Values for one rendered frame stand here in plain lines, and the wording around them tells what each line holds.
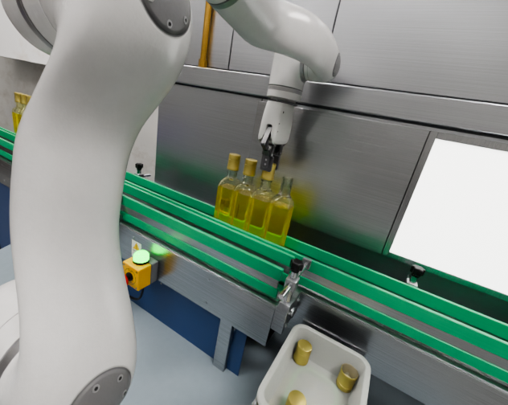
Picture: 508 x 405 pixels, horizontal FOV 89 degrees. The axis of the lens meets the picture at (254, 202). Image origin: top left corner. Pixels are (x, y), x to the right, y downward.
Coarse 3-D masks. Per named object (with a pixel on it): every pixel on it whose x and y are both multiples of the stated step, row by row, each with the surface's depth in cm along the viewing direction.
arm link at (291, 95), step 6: (270, 90) 61; (276, 90) 60; (282, 90) 59; (288, 90) 59; (294, 90) 59; (270, 96) 65; (276, 96) 61; (282, 96) 60; (288, 96) 60; (294, 96) 60; (300, 96) 62; (294, 102) 63
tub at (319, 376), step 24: (288, 336) 57; (312, 336) 59; (288, 360) 57; (312, 360) 60; (336, 360) 57; (360, 360) 55; (264, 384) 46; (288, 384) 54; (312, 384) 55; (336, 384) 56; (360, 384) 51
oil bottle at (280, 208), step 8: (272, 200) 68; (280, 200) 67; (288, 200) 67; (272, 208) 68; (280, 208) 67; (288, 208) 67; (272, 216) 69; (280, 216) 68; (288, 216) 68; (272, 224) 69; (280, 224) 68; (288, 224) 71; (264, 232) 71; (272, 232) 70; (280, 232) 69; (272, 240) 70; (280, 240) 70
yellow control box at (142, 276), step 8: (128, 264) 72; (144, 264) 73; (152, 264) 74; (128, 272) 72; (136, 272) 71; (144, 272) 72; (152, 272) 75; (136, 280) 72; (144, 280) 73; (152, 280) 76; (136, 288) 73
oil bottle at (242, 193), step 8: (240, 184) 72; (248, 184) 72; (240, 192) 72; (248, 192) 71; (232, 200) 74; (240, 200) 73; (248, 200) 72; (232, 208) 75; (240, 208) 73; (232, 216) 75; (240, 216) 74; (232, 224) 76; (240, 224) 74
